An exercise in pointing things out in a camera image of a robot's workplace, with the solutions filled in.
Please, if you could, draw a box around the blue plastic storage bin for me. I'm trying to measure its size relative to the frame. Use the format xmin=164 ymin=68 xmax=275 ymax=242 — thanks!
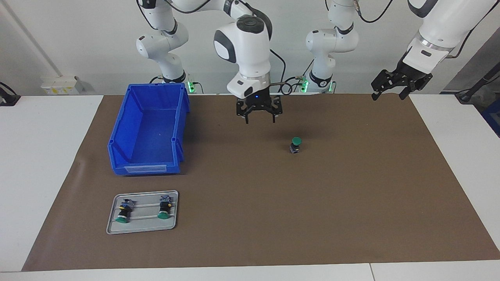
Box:
xmin=107 ymin=83 xmax=191 ymax=177

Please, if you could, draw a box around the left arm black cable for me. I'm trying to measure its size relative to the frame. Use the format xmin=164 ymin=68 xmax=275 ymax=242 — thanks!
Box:
xmin=353 ymin=0 xmax=498 ymax=70

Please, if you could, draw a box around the brown table mat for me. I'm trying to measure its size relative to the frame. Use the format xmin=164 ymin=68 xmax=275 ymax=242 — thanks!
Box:
xmin=21 ymin=94 xmax=500 ymax=272

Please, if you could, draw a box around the grey metal tray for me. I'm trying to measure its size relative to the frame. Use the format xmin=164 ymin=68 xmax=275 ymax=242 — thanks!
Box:
xmin=106 ymin=190 xmax=179 ymax=235

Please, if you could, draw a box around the blue crate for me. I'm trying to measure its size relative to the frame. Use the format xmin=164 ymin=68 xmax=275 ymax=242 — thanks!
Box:
xmin=481 ymin=108 xmax=500 ymax=138

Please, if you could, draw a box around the white power strip box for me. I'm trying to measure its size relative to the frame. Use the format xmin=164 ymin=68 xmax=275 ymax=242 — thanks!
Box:
xmin=41 ymin=76 xmax=84 ymax=95

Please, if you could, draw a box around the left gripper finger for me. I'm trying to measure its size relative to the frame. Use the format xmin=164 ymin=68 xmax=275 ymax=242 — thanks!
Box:
xmin=399 ymin=73 xmax=433 ymax=100
xmin=371 ymin=69 xmax=394 ymax=101

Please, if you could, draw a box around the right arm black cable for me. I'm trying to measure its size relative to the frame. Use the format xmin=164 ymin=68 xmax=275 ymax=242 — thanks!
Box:
xmin=136 ymin=0 xmax=293 ymax=95

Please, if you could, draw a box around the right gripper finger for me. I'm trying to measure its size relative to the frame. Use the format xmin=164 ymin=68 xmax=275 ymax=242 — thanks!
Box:
xmin=266 ymin=97 xmax=282 ymax=123
xmin=237 ymin=100 xmax=254 ymax=124

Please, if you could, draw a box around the black bracket object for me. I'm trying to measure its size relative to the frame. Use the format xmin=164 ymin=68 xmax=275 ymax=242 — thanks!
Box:
xmin=0 ymin=82 xmax=21 ymax=107

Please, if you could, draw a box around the black pole stand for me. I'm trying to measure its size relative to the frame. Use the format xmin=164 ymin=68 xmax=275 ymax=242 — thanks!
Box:
xmin=455 ymin=62 xmax=500 ymax=104

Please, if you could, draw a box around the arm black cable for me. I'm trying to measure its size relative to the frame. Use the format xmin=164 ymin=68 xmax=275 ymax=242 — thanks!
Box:
xmin=353 ymin=0 xmax=498 ymax=70
xmin=136 ymin=0 xmax=293 ymax=95

